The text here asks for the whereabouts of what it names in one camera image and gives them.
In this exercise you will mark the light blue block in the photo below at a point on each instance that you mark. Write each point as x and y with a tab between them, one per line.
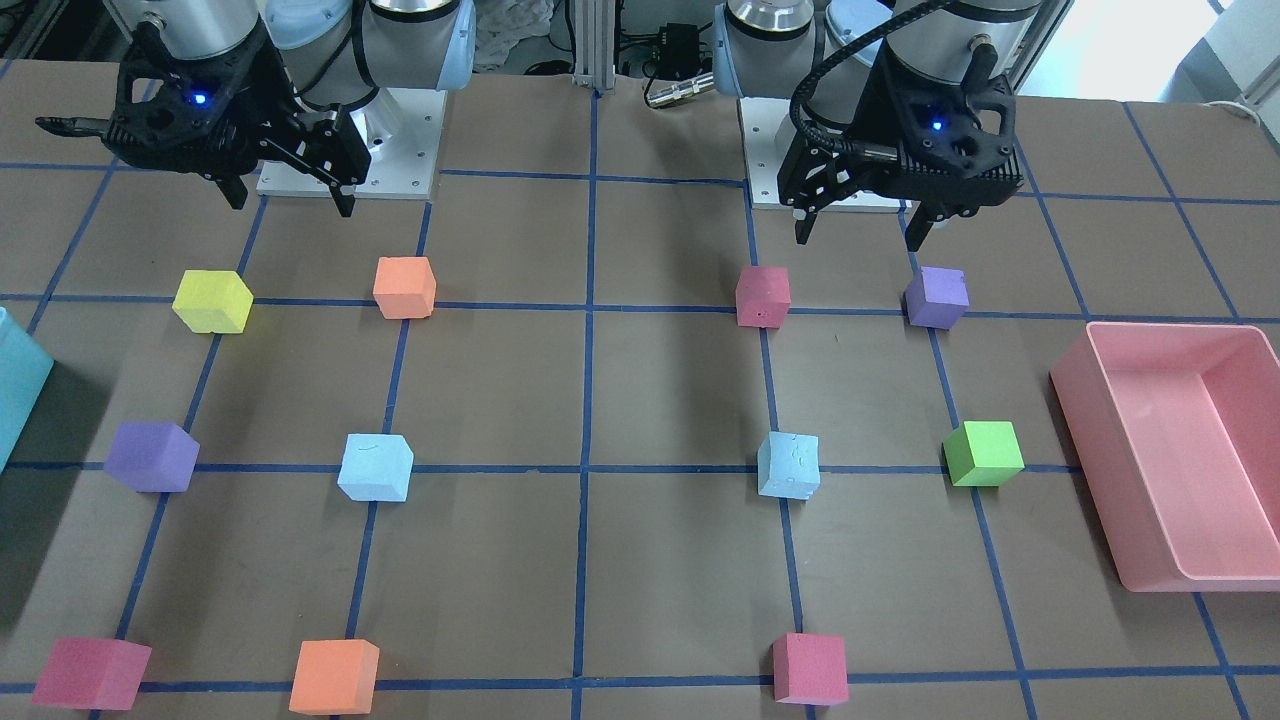
376	467
788	466

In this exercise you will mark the orange block far row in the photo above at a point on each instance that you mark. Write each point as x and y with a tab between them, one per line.
335	678

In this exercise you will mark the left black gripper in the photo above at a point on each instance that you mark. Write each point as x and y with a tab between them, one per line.
886	108

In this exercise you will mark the orange block near base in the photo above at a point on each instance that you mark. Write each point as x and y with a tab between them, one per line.
405	288

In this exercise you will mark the green foam block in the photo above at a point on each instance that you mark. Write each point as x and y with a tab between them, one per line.
982	454

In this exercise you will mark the pink plastic bin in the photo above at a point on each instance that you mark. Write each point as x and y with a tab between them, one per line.
1177	430

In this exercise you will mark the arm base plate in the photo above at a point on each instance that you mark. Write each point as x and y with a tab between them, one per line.
402	129
766	135

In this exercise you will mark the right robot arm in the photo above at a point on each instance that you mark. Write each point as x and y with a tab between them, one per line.
329	98

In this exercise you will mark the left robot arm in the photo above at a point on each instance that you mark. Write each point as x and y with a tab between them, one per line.
793	49

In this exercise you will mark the purple block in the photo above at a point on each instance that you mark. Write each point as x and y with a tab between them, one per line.
937	297
152	456

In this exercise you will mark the pink block near base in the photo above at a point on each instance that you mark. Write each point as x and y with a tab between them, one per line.
762	297

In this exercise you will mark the pink block far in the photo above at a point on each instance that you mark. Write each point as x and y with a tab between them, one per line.
810	669
89	673

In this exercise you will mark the yellow foam block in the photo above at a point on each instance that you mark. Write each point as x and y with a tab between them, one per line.
213	301

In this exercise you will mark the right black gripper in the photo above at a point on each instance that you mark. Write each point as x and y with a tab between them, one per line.
268	88

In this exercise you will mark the cyan plastic bin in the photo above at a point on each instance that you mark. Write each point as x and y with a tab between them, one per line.
25	367

